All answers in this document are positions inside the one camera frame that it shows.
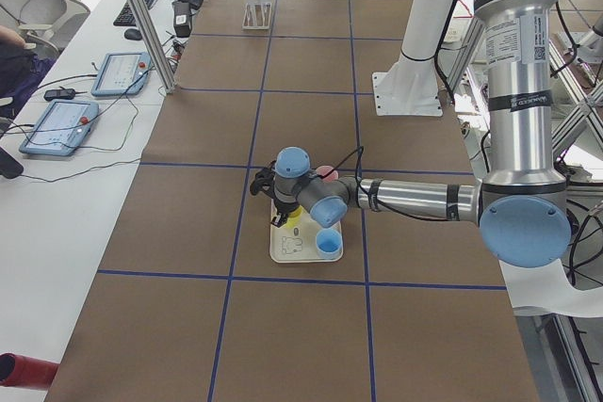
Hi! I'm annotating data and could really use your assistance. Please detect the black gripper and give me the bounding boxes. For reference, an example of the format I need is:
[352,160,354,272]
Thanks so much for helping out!
[270,200,296,227]

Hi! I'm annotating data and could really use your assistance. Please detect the yellow plastic cup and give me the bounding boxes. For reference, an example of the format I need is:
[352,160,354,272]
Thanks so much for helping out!
[285,206,303,228]

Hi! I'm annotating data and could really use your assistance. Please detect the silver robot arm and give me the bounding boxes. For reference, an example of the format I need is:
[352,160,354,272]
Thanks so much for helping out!
[254,0,571,268]

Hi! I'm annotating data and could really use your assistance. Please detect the pink plastic cup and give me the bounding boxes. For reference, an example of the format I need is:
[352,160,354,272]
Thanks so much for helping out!
[316,165,339,182]

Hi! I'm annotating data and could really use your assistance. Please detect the pale green plastic tray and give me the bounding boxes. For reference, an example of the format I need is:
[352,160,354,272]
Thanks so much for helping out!
[269,208,343,264]

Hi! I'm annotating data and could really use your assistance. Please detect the far blue teach pendant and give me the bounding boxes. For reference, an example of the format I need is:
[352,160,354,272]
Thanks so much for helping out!
[90,52,152,97]

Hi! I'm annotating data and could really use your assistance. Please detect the blue teach pendant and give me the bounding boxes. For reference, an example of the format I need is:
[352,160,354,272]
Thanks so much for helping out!
[19,100,100,157]
[90,52,152,97]

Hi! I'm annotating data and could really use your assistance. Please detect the black power adapter box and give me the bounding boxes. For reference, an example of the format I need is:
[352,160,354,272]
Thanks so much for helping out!
[171,1,192,38]

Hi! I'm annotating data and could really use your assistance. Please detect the near blue teach pendant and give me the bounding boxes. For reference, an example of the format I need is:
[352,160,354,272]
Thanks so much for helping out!
[19,100,100,157]

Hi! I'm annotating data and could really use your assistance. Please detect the black computer mouse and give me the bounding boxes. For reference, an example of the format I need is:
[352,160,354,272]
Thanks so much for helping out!
[123,28,142,40]

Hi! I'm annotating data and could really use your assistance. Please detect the black handheld remote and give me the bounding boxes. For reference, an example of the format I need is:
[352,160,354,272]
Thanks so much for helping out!
[43,88,76,102]

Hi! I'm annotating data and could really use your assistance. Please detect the black computer keyboard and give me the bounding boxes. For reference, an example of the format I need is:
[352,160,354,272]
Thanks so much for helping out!
[112,0,162,27]

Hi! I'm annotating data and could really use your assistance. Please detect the red cylinder bottle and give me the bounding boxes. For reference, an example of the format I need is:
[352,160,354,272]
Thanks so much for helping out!
[1,353,59,391]

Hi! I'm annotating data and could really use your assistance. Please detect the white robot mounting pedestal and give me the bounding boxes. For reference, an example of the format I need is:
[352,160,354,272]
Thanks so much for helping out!
[372,0,456,117]

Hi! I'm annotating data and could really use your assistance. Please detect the white wire cup rack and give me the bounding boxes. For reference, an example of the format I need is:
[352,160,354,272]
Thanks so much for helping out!
[242,0,272,30]

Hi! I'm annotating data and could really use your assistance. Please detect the aluminium frame post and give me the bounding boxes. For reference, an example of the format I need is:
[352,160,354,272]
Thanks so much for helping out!
[127,0,176,94]

